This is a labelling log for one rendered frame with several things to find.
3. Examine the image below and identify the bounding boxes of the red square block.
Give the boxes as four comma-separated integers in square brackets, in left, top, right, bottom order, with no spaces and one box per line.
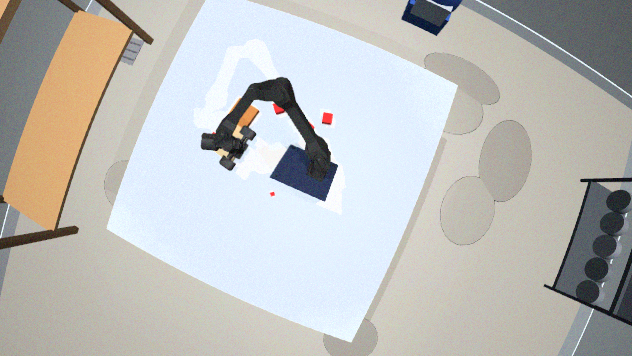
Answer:
[322,112,333,125]
[273,103,286,115]

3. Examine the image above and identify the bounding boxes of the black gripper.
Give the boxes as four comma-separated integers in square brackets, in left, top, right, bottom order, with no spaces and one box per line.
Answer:
[219,126,256,171]

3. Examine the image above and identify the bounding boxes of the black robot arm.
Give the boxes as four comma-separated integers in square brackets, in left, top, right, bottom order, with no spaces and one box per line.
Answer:
[200,76,331,182]

